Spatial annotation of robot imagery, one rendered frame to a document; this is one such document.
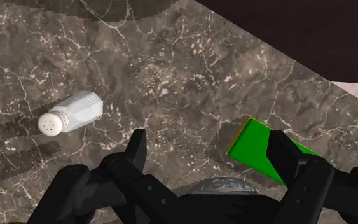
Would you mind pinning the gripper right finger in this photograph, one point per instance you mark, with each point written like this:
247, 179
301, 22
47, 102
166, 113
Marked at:
305, 183

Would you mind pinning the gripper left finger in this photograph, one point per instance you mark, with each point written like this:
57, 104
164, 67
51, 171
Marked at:
126, 183

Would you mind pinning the green flat block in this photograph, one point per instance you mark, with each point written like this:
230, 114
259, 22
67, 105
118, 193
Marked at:
253, 149

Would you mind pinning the white salt shaker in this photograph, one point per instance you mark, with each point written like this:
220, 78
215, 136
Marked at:
70, 113

